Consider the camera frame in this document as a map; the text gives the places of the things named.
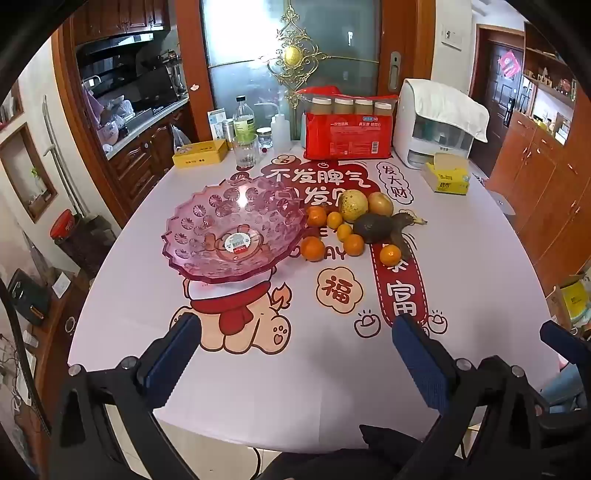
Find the wooden shelf cabinet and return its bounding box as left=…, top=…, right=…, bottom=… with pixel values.
left=485, top=21, right=591, bottom=296

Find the wooden kitchen base cabinet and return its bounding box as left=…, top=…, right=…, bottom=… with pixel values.
left=106, top=99, right=199, bottom=204

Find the yellow tin box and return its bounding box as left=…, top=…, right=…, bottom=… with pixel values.
left=172, top=140, right=228, bottom=169

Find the white and blue carton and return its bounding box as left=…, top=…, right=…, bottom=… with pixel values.
left=207, top=110, right=228, bottom=140

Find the large wooden wall niche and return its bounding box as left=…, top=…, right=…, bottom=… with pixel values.
left=0, top=124, right=58, bottom=223

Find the cardboard box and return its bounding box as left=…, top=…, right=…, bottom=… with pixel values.
left=547, top=272, right=591, bottom=337

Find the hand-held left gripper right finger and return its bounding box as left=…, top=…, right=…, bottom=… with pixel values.
left=392, top=314, right=555, bottom=480

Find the pink plastic bag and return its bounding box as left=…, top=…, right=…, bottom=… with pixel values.
left=83, top=85, right=107, bottom=127

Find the white squeeze wash bottle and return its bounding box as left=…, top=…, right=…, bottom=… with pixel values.
left=254, top=103, right=293, bottom=153

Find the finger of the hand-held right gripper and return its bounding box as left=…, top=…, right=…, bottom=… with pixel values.
left=540, top=320, right=591, bottom=370

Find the pink plastic fruit bowl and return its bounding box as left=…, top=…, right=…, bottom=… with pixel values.
left=161, top=176, right=309, bottom=283

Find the dark green avocado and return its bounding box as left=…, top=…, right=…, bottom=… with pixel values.
left=353, top=213, right=395, bottom=244

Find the dark wooden entrance door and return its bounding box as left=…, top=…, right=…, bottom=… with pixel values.
left=471, top=25, right=525, bottom=178

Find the black appliance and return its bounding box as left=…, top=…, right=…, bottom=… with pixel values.
left=7, top=269, right=51, bottom=326

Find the yellow tissue box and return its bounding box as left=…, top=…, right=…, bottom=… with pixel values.
left=421, top=154, right=470, bottom=195

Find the red door decoration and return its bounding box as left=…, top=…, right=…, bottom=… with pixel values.
left=499, top=50, right=522, bottom=78

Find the clear bottle with green label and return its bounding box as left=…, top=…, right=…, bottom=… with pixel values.
left=233, top=95, right=257, bottom=141

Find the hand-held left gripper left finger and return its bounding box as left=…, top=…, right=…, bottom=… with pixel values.
left=48, top=314, right=202, bottom=480

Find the white towel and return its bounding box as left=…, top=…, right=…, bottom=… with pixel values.
left=406, top=79, right=490, bottom=143

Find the small wooden wall niche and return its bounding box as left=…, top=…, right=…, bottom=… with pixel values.
left=0, top=80, right=24, bottom=124

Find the range hood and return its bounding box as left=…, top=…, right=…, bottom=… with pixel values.
left=76, top=32, right=155, bottom=58

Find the red lid jar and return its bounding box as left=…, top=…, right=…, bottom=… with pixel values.
left=50, top=209, right=81, bottom=243

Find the clear plastic bag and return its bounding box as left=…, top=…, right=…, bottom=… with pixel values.
left=172, top=122, right=192, bottom=153

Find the wooden kitchen wall cabinet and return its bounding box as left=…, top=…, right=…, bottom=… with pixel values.
left=71, top=0, right=171, bottom=47

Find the clear glass tumbler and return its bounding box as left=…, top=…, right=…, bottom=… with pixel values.
left=232, top=134, right=259, bottom=169

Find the dark brown banana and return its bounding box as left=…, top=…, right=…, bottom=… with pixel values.
left=387, top=210, right=428, bottom=261

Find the yellow spotted pear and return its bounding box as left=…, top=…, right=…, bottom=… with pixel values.
left=339, top=190, right=369, bottom=224

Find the white countertop appliance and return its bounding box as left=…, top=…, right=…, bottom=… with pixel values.
left=392, top=78, right=476, bottom=171

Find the frosted glass door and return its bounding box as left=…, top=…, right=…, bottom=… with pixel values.
left=201, top=0, right=384, bottom=153

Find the person's dark clothing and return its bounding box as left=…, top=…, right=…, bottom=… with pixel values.
left=272, top=425, right=430, bottom=480

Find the red yellow apple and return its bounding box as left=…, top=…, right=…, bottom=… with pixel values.
left=367, top=191, right=394, bottom=217

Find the long metal bar handle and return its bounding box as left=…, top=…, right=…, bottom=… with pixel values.
left=41, top=95, right=86, bottom=220

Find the metal door handle plate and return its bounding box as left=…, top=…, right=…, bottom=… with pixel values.
left=388, top=51, right=402, bottom=92

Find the red pack of paper cups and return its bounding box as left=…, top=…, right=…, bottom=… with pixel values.
left=295, top=87, right=400, bottom=161

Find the white light switch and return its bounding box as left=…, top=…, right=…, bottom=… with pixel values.
left=441, top=23, right=464, bottom=49

